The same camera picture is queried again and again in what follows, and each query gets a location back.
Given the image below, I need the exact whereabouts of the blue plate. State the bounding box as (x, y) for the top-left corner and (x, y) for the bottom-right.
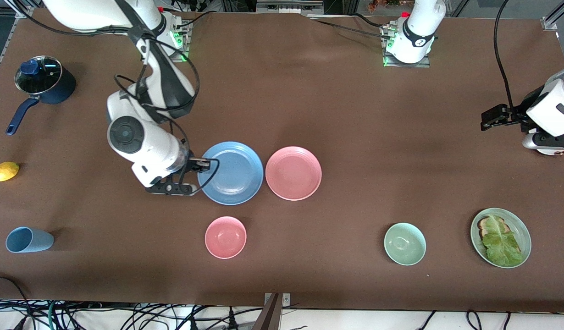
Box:
(197, 141), (264, 206)

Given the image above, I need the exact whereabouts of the pink plate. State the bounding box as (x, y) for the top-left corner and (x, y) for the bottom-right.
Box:
(265, 146), (322, 201)

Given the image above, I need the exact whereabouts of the pink bowl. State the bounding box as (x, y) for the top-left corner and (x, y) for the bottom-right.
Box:
(205, 216), (247, 259)

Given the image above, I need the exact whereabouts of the brown bread slice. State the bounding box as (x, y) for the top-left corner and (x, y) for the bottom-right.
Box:
(477, 216), (511, 239)

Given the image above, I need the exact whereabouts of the green plate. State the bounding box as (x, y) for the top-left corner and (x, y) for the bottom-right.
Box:
(470, 208), (532, 269)

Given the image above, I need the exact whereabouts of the green lettuce leaf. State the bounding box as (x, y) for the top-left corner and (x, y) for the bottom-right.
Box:
(481, 214), (524, 267)

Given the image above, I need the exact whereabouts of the dark blue saucepan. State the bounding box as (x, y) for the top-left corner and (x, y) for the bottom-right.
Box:
(6, 55), (77, 136)

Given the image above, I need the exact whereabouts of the green bowl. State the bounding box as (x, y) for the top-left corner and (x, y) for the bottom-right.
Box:
(384, 222), (426, 266)

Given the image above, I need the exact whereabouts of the orange red background object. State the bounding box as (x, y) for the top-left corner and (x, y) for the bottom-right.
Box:
(367, 0), (404, 13)

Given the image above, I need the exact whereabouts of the glass lid with blue knob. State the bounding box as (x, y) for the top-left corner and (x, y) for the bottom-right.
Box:
(15, 55), (63, 95)

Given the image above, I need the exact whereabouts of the blue cup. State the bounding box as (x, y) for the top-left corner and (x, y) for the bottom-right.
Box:
(6, 226), (55, 253)

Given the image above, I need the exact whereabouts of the yellow lemon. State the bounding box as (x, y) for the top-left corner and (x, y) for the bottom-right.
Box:
(0, 161), (20, 182)

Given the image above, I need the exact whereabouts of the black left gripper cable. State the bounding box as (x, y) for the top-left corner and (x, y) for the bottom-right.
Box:
(494, 0), (514, 113)

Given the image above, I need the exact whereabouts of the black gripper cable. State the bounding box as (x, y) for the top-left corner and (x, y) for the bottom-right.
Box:
(494, 0), (514, 113)
(113, 27), (221, 195)

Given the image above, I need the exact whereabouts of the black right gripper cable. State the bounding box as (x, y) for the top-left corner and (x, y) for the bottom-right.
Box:
(113, 27), (221, 195)

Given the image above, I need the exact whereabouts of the aluminium frame profile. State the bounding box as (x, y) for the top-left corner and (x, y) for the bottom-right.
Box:
(541, 0), (564, 32)

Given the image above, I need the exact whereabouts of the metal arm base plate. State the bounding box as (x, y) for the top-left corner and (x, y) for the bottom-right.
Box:
(172, 18), (191, 62)
(382, 23), (431, 68)

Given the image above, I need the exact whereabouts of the metal table edge bracket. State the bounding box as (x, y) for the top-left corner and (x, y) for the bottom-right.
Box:
(264, 292), (291, 307)

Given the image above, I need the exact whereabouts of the black cable across table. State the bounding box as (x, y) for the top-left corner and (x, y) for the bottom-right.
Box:
(305, 15), (387, 37)

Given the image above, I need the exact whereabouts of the dark brown stand post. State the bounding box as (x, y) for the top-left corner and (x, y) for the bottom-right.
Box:
(252, 293), (282, 330)

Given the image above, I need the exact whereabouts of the metal frame fixture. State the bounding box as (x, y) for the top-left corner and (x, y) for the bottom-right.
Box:
(256, 0), (325, 18)

